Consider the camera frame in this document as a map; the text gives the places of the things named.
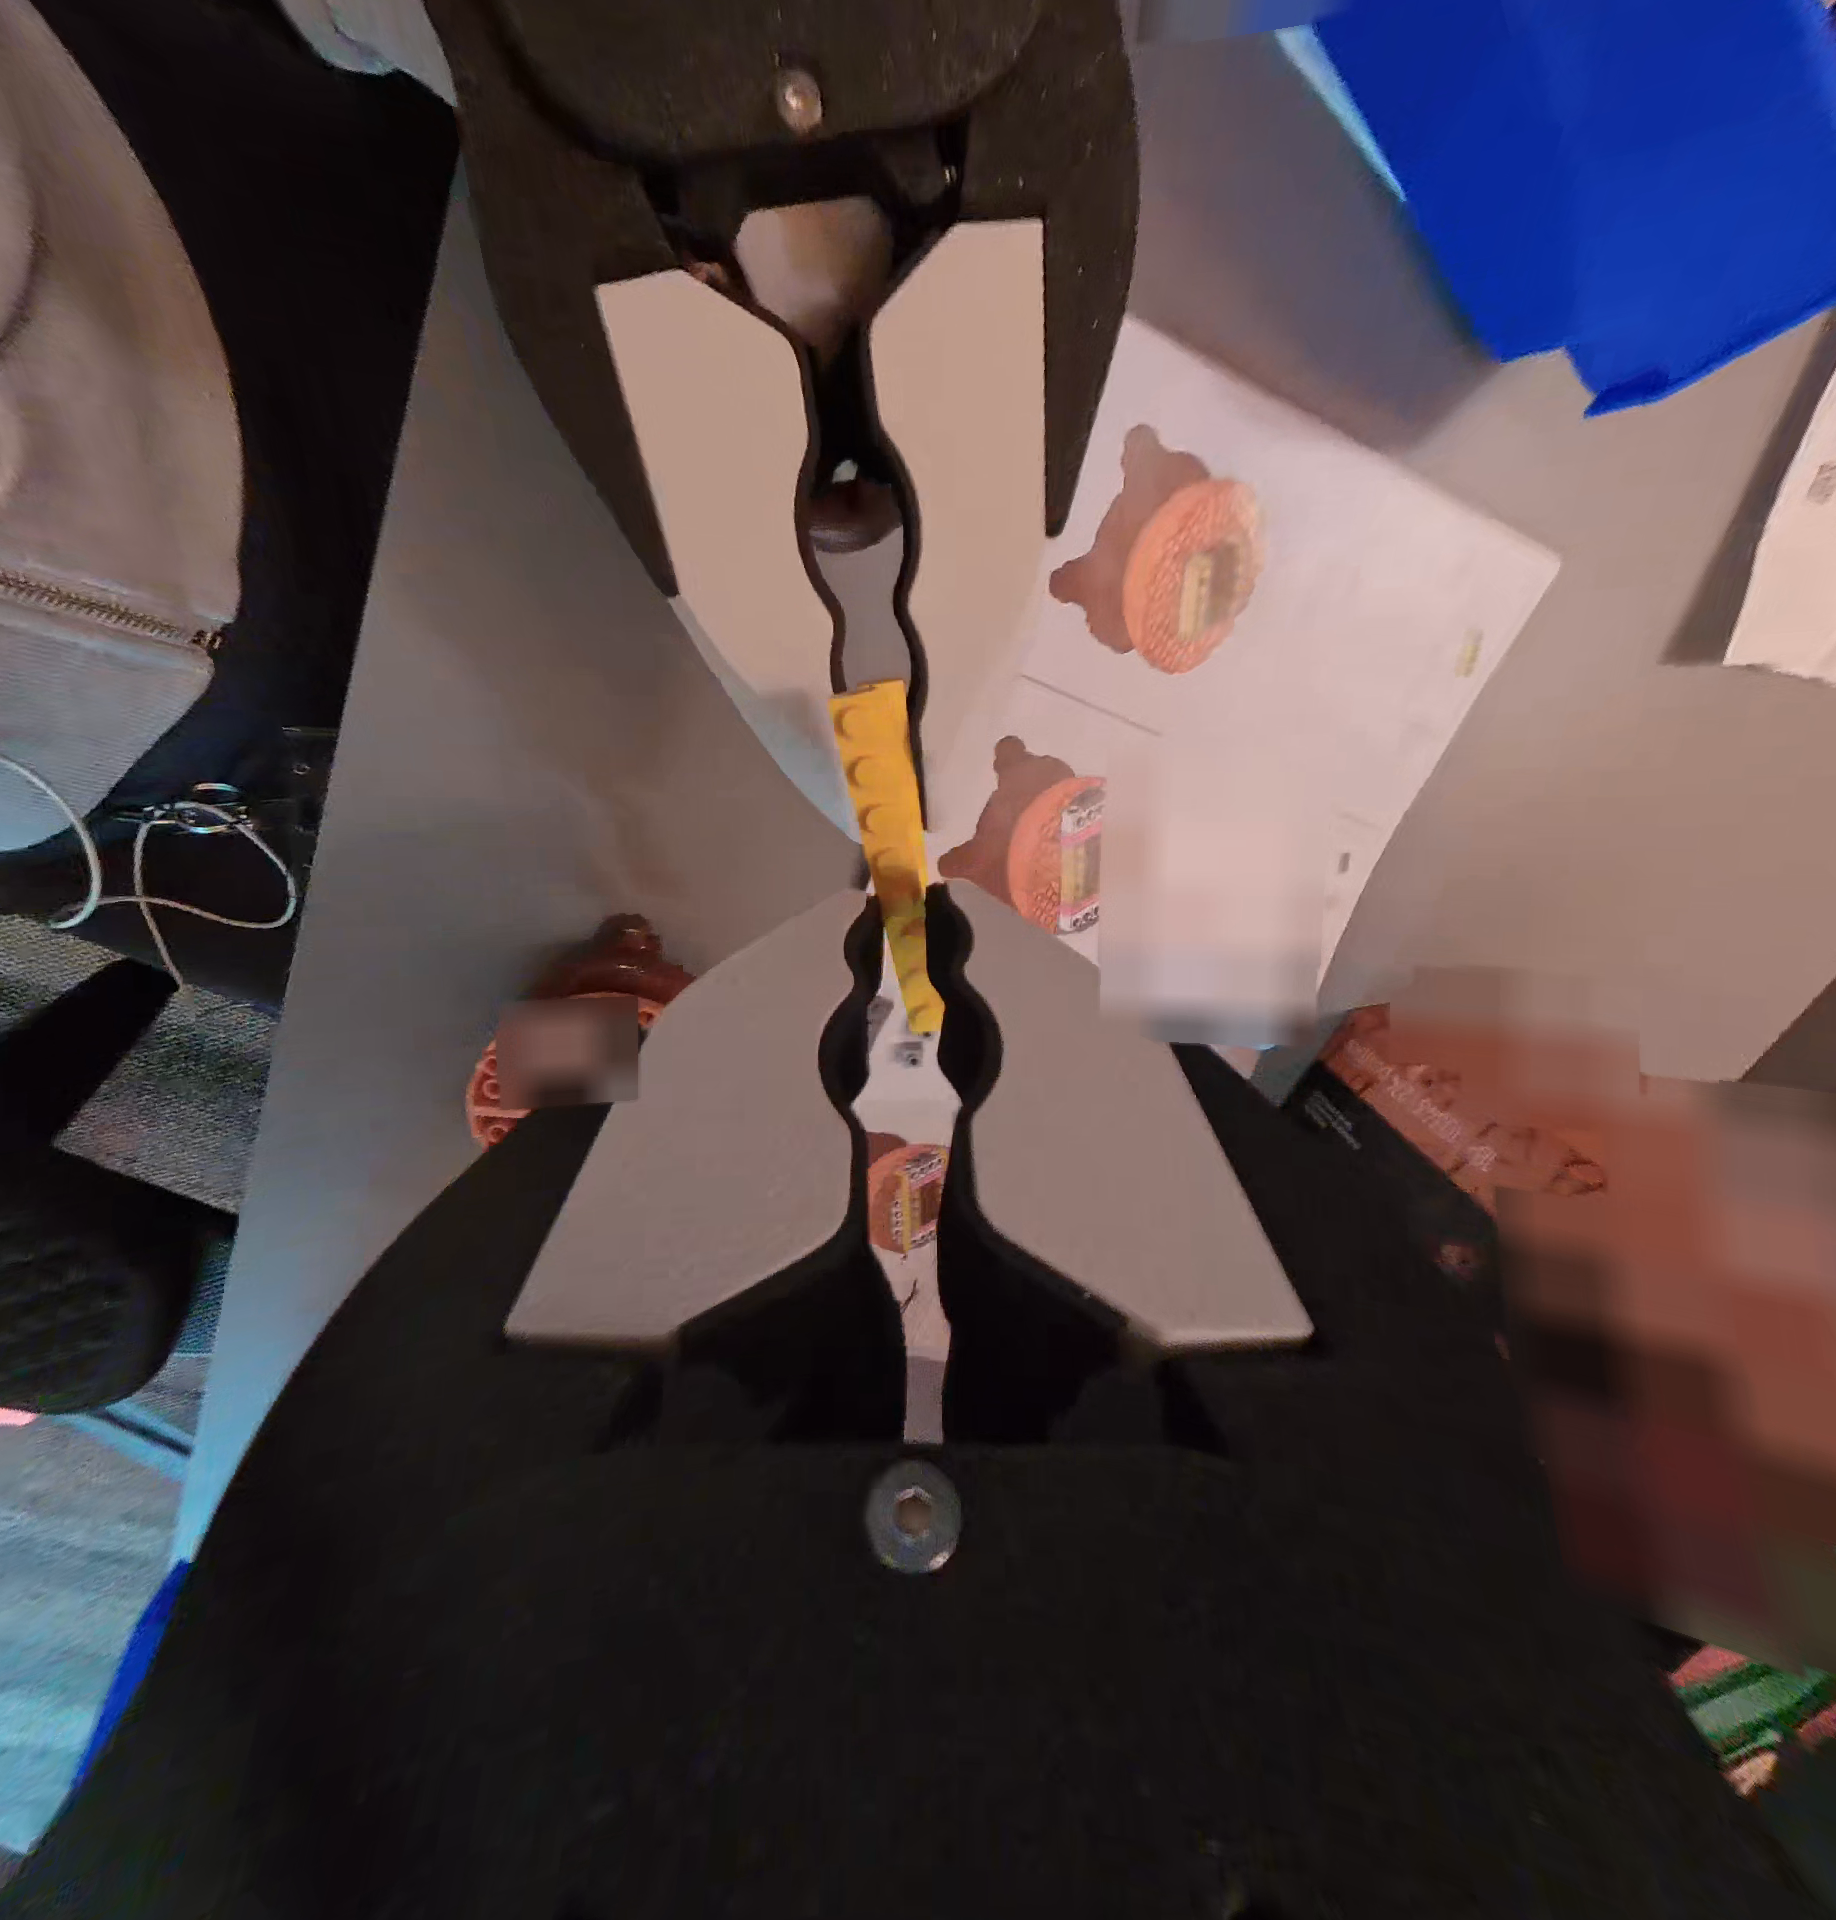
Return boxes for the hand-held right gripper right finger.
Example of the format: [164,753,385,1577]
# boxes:
[925,883,1318,1355]

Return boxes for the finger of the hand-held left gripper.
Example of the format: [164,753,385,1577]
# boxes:
[856,213,1049,839]
[592,267,867,888]

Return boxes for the white cable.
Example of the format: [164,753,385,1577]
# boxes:
[0,747,302,934]

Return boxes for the white paper sheet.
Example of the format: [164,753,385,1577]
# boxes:
[1724,292,1836,679]

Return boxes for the grey desk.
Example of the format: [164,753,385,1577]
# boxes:
[172,0,1836,1569]

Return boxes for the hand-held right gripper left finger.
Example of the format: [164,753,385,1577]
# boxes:
[501,896,879,1344]

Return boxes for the black orchid picture box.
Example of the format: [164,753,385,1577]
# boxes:
[1260,1003,1612,1216]

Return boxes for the narrow yellow toy plate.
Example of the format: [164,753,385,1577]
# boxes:
[827,677,954,1038]

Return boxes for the metal key ring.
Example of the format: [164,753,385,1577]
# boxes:
[146,781,269,842]

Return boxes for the toy instruction sheet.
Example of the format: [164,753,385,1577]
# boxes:
[850,312,1569,1443]

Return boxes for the blue plastic bin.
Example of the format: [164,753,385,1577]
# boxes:
[1275,0,1836,420]

